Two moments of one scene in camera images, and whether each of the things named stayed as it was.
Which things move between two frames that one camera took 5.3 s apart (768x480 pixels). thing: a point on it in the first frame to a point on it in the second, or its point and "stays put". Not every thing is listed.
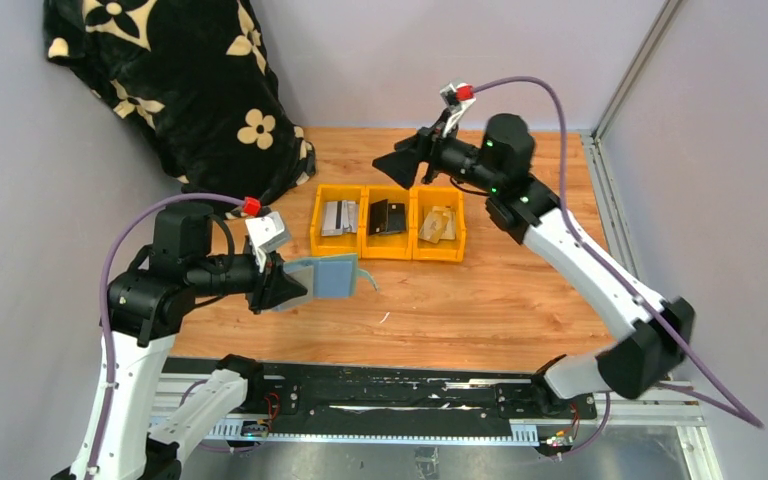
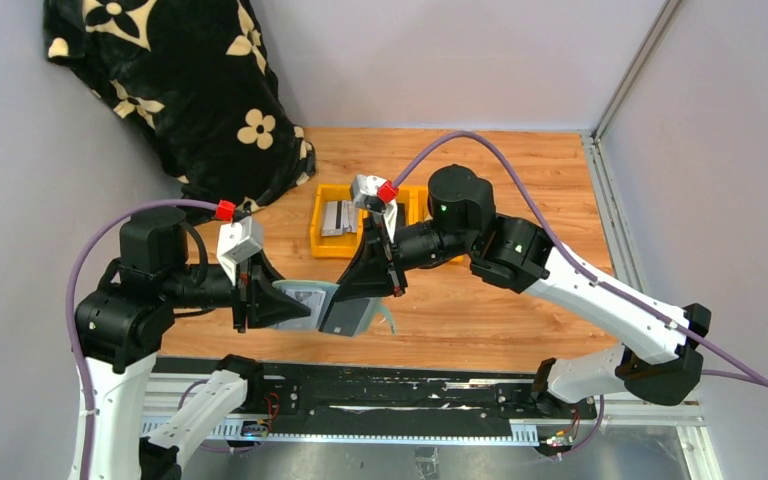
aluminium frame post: (634, 64) stays put
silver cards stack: (340, 218) stays put
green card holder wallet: (330, 276) to (347, 317)
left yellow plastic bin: (338, 244) stays put
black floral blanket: (196, 79) stays put
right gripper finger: (403, 164) to (370, 274)
